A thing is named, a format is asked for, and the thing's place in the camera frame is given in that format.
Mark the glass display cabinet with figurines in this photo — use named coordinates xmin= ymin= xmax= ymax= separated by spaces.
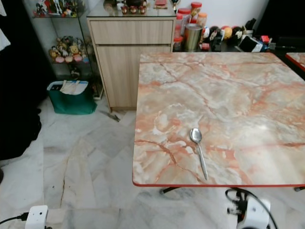
xmin=24 ymin=0 xmax=103 ymax=99

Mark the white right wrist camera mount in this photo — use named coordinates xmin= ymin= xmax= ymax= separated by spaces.
xmin=238 ymin=197 xmax=272 ymax=229

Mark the black metal table frame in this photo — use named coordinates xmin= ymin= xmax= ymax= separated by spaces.
xmin=161 ymin=186 xmax=305 ymax=194

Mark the light wooden cabinet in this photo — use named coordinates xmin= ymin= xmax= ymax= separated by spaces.
xmin=87 ymin=16 xmax=176 ymax=111

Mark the clear jar with red lid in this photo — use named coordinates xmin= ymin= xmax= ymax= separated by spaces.
xmin=190 ymin=2 xmax=203 ymax=21
xmin=177 ymin=8 xmax=192 ymax=25

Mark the green bag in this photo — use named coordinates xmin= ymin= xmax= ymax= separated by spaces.
xmin=47 ymin=80 xmax=98 ymax=115

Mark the small jar with red lid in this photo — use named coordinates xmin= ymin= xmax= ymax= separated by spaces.
xmin=173 ymin=37 xmax=184 ymax=52

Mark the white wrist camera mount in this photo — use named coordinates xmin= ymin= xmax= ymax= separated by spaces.
xmin=238 ymin=197 xmax=272 ymax=229
xmin=25 ymin=206 xmax=49 ymax=229

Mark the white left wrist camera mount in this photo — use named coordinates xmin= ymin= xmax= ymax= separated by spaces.
xmin=25 ymin=206 xmax=49 ymax=229

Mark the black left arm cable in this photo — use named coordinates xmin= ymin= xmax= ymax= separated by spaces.
xmin=0 ymin=215 xmax=28 ymax=226

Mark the clear jar with orange lid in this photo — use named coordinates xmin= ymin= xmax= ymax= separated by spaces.
xmin=197 ymin=12 xmax=208 ymax=28

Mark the silver metal spoon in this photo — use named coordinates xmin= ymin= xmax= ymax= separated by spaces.
xmin=189 ymin=128 xmax=209 ymax=181

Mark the steel tumbler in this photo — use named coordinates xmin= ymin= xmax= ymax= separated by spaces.
xmin=184 ymin=24 xmax=203 ymax=52

